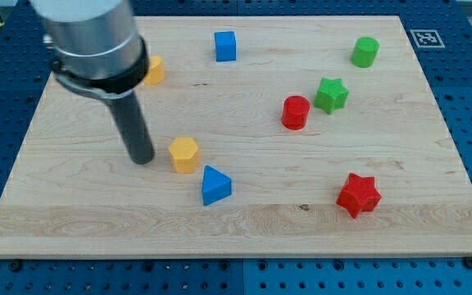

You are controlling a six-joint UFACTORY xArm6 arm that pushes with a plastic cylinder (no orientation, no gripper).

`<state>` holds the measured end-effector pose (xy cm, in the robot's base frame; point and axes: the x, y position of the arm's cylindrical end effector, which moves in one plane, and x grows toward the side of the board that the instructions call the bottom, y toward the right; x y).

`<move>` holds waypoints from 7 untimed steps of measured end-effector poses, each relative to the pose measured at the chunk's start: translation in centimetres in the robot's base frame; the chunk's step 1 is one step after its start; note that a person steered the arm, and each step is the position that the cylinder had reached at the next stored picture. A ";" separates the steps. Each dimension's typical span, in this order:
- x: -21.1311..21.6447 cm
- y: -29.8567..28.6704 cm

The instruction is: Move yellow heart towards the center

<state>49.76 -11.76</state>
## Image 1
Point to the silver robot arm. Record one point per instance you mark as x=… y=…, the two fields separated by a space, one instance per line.
x=100 y=54

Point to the red cylinder block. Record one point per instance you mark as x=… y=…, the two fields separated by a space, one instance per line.
x=295 y=112

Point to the green star block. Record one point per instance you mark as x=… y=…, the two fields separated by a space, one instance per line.
x=331 y=95

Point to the green cylinder block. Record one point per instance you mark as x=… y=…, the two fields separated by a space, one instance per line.
x=365 y=52

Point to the yellow hexagon block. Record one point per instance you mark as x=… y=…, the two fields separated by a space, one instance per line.
x=184 y=155

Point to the blue triangle block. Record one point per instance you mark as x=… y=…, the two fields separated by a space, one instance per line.
x=215 y=186

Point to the wooden board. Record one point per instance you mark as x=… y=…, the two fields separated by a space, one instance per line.
x=73 y=192

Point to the red star block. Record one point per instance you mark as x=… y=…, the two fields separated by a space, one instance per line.
x=358 y=194

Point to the fiducial marker tag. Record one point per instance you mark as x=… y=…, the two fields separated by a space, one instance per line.
x=427 y=38

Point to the yellow heart block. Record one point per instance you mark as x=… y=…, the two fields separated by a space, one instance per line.
x=156 y=72

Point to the blue cube block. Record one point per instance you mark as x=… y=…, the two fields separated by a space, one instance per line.
x=226 y=46

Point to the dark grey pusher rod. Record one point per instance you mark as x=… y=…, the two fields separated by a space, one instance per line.
x=127 y=114

